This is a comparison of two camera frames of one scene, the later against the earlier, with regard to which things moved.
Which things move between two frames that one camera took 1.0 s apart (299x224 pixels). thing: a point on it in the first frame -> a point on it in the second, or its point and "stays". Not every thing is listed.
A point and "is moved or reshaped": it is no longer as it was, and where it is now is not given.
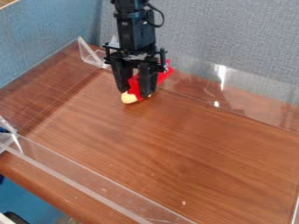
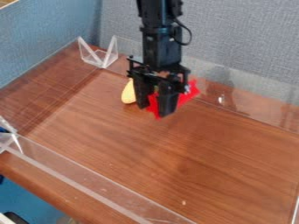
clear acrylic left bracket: [10, 136] stays
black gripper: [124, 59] -> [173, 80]
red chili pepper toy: [164, 76] is moved or reshaped
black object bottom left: [15, 218] stays
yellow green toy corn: [128, 98] stays
